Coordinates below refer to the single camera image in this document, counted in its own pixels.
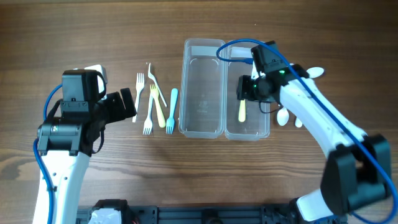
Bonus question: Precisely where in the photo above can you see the white fork tines down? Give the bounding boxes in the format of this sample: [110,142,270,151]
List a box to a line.
[143,96,153,135]

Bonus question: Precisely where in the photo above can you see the yellow plastic fork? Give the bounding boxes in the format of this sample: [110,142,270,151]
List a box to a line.
[150,84,166,128]

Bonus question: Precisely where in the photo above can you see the white plastic fork straight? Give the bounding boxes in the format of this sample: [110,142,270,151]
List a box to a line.
[132,73,145,123]

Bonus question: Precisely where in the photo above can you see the white plastic spoon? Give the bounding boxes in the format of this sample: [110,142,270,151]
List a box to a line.
[277,107,289,126]
[295,117,303,128]
[307,67,325,78]

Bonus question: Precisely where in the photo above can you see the yellow plastic spoon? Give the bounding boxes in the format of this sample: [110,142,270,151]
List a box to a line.
[238,100,246,123]

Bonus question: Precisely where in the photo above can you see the clear white curved fork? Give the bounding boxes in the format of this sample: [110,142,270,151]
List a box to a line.
[147,63,167,107]

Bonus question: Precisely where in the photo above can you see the light blue plastic fork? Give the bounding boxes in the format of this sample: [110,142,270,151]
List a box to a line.
[166,88,178,134]

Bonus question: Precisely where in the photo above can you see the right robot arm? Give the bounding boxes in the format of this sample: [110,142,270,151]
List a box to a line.
[237,39,397,223]

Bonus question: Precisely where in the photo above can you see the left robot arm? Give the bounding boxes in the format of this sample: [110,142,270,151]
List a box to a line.
[33,65,137,223]

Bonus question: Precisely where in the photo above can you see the clear container right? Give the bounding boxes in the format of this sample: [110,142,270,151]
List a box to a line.
[224,42,270,141]

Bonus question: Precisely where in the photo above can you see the clear container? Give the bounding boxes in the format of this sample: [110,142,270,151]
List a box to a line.
[178,39,225,139]
[224,42,270,141]

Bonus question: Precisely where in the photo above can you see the clear container left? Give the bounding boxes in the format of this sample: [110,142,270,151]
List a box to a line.
[178,39,225,139]

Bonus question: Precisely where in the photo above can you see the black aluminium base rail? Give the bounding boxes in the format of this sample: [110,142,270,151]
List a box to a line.
[75,199,306,224]

